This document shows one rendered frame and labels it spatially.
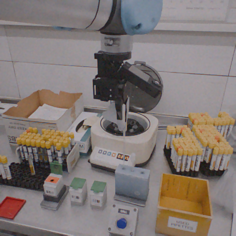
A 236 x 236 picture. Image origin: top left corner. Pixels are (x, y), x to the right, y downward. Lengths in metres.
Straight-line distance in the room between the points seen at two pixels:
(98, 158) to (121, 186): 0.17
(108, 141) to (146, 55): 0.44
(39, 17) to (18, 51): 1.02
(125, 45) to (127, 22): 0.20
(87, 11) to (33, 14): 0.07
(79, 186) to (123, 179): 0.13
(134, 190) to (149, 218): 0.09
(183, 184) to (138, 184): 0.13
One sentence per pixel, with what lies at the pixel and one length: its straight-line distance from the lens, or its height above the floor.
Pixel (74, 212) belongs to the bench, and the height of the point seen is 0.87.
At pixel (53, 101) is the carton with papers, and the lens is 1.22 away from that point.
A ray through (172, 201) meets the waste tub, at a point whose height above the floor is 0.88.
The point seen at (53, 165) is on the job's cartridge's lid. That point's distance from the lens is 0.76.
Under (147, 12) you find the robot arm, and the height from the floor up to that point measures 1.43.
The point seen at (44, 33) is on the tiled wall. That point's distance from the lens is 1.21.
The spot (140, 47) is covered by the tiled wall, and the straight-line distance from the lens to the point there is 1.07.
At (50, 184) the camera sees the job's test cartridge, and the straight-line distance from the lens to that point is 0.75.
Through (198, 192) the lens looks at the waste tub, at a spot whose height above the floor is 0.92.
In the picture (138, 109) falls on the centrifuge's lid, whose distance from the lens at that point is 1.04.
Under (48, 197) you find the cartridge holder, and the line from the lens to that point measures 0.78.
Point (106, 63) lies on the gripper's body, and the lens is 0.58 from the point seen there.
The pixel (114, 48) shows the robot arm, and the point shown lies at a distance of 0.54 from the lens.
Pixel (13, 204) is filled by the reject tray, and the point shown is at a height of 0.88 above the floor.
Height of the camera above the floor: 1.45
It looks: 28 degrees down
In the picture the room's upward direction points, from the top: straight up
